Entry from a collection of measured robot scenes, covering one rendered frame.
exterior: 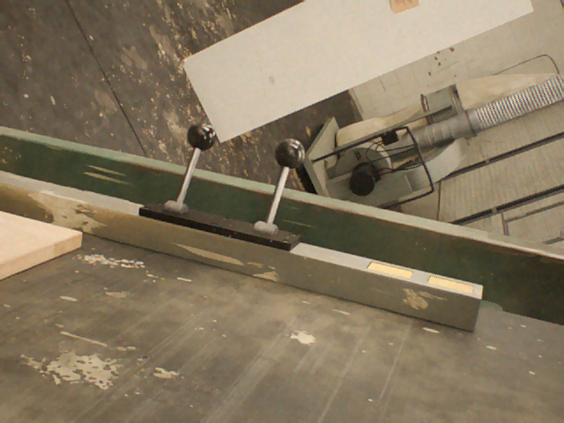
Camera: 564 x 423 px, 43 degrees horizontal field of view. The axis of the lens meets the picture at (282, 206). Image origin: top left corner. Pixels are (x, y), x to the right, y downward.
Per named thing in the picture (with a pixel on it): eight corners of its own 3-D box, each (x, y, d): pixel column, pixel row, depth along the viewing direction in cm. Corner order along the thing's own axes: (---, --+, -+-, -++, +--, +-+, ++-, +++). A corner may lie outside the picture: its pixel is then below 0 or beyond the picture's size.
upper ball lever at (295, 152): (251, 241, 88) (282, 144, 92) (280, 248, 87) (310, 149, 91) (244, 232, 85) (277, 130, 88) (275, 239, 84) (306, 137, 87)
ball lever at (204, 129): (164, 219, 91) (196, 126, 95) (191, 226, 90) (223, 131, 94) (153, 211, 88) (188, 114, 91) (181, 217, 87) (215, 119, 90)
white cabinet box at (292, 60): (210, 46, 508) (492, -89, 438) (245, 120, 522) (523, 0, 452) (180, 61, 453) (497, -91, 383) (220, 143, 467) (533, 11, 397)
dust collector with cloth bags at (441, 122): (319, 122, 706) (542, 30, 631) (347, 184, 723) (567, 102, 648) (290, 164, 582) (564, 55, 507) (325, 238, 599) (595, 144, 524)
